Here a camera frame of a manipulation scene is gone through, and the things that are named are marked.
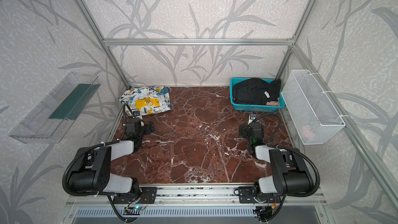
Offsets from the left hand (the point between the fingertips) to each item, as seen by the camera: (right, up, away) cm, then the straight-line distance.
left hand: (146, 117), depth 94 cm
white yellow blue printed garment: (-4, +11, +11) cm, 16 cm away
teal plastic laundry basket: (+63, +6, +8) cm, 63 cm away
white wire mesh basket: (+81, +3, -32) cm, 87 cm away
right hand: (+65, -2, 0) cm, 65 cm away
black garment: (+71, +17, +11) cm, 74 cm away
